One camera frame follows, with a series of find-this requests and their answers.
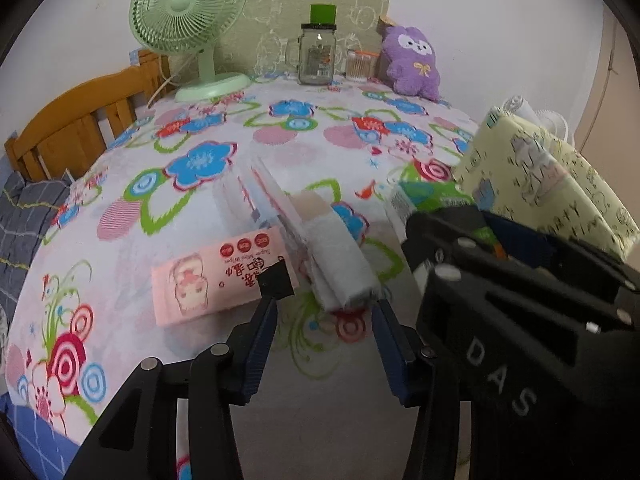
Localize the pink wet wipes packet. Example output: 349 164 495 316
151 225 301 328

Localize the green desk fan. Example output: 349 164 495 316
129 0 249 103

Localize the green cartoon print board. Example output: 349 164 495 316
220 0 392 78

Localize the wooden bed headboard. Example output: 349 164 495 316
4 50 173 181

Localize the grey plaid pillow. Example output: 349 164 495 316
0 172 73 321

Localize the clear pack of white pads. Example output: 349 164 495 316
215 155 382 311

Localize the white standing fan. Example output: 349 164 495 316
502 95 570 151

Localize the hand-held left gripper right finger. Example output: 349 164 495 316
371 300 462 480

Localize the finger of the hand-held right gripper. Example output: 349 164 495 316
405 209 640 334
481 211 640 294

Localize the purple plush bunny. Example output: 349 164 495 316
377 15 441 101

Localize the cotton swab jar orange lid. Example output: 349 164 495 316
345 49 379 83

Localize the glass jar with green lid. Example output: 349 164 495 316
286 4 338 86

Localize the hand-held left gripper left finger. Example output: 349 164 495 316
65 296 279 480

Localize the beige door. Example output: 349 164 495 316
575 5 640 196

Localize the yellow cartoon print box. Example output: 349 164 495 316
452 106 640 261

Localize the green tissue packet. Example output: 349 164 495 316
390 162 506 261

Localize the floral tablecloth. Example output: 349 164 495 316
5 72 481 480

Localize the blue checked bed sheet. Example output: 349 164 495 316
0 392 96 480

